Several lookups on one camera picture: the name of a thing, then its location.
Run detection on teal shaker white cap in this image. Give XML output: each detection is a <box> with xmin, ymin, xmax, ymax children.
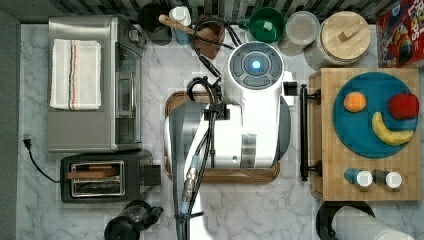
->
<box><xmin>344</xmin><ymin>168</ymin><xmax>373</xmax><ymax>187</ymax></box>

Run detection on yellow banana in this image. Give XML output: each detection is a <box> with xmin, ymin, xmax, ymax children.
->
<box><xmin>372</xmin><ymin>112</ymin><xmax>414</xmax><ymax>146</ymax></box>

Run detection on red apple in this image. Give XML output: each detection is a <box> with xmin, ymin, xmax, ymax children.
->
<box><xmin>388</xmin><ymin>93</ymin><xmax>419</xmax><ymax>120</ymax></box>

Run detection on paper towel roll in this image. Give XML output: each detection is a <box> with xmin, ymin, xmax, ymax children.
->
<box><xmin>331</xmin><ymin>206</ymin><xmax>415</xmax><ymax>240</ymax></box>

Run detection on black round cup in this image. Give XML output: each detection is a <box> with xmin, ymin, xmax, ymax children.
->
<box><xmin>138</xmin><ymin>3</ymin><xmax>172</xmax><ymax>46</ymax></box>

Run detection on wooden serving tray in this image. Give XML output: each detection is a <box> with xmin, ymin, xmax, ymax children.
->
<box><xmin>165</xmin><ymin>91</ymin><xmax>280</xmax><ymax>184</ymax></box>

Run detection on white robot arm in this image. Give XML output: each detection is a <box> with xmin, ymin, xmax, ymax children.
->
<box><xmin>164</xmin><ymin>41</ymin><xmax>297</xmax><ymax>240</ymax></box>

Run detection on white capped bottle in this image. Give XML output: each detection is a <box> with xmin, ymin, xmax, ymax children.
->
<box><xmin>169</xmin><ymin>6</ymin><xmax>191</xmax><ymax>45</ymax></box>

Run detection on robot cable bundle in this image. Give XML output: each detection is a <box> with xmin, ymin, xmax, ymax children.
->
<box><xmin>175</xmin><ymin>18</ymin><xmax>243</xmax><ymax>240</ymax></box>

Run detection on black slot toaster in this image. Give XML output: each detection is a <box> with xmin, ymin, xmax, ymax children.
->
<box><xmin>60</xmin><ymin>150</ymin><xmax>161</xmax><ymax>203</ymax></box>

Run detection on wooden spoon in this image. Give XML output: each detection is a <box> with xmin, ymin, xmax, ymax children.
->
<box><xmin>158</xmin><ymin>14</ymin><xmax>215</xmax><ymax>40</ymax></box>

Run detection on white striped towel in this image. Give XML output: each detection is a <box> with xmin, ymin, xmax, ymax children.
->
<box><xmin>49</xmin><ymin>39</ymin><xmax>101</xmax><ymax>111</ymax></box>

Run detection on grey shaker white cap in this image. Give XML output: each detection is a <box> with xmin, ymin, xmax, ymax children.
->
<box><xmin>372</xmin><ymin>169</ymin><xmax>402</xmax><ymax>189</ymax></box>

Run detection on brown utensil holder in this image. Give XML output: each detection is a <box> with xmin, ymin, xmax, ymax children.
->
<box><xmin>191</xmin><ymin>22</ymin><xmax>225</xmax><ymax>60</ymax></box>

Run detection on cereal box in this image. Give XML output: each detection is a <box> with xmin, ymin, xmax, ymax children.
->
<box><xmin>376</xmin><ymin>0</ymin><xmax>424</xmax><ymax>68</ymax></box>

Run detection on green funnel cup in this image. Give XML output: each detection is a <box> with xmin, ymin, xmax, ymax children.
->
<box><xmin>238</xmin><ymin>7</ymin><xmax>286</xmax><ymax>44</ymax></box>

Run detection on jar with wooden lid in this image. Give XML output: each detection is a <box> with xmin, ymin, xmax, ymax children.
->
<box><xmin>304</xmin><ymin>11</ymin><xmax>371</xmax><ymax>70</ymax></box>

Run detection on stainless toaster oven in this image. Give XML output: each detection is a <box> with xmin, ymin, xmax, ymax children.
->
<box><xmin>48</xmin><ymin>15</ymin><xmax>145</xmax><ymax>152</ymax></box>

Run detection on orange fruit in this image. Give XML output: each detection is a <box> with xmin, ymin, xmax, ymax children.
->
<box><xmin>343</xmin><ymin>92</ymin><xmax>367</xmax><ymax>113</ymax></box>

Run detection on wooden drawer cabinet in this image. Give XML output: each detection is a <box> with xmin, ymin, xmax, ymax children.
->
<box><xmin>308</xmin><ymin>68</ymin><xmax>422</xmax><ymax>201</ymax></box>

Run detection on black power cord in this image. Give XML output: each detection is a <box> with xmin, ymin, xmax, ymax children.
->
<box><xmin>22</xmin><ymin>137</ymin><xmax>62</xmax><ymax>184</ymax></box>

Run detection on black drawer handle bar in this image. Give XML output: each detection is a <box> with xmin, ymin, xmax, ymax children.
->
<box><xmin>300</xmin><ymin>84</ymin><xmax>321</xmax><ymax>182</ymax></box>

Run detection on clear plastic lidded container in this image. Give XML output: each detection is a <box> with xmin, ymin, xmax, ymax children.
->
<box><xmin>278</xmin><ymin>11</ymin><xmax>320</xmax><ymax>56</ymax></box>

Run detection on teal round plate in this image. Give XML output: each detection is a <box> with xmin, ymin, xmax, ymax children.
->
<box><xmin>333</xmin><ymin>72</ymin><xmax>418</xmax><ymax>158</ymax></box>

